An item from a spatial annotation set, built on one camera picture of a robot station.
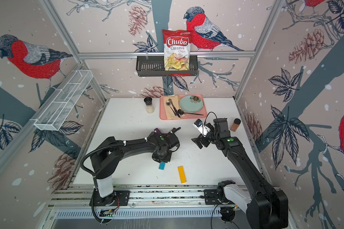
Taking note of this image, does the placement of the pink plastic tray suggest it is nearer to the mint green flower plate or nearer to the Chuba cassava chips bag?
the mint green flower plate

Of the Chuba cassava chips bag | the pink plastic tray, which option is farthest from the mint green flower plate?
the Chuba cassava chips bag

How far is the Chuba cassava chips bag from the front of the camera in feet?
2.79

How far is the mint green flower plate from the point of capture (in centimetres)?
116

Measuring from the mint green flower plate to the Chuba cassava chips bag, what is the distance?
0.35m
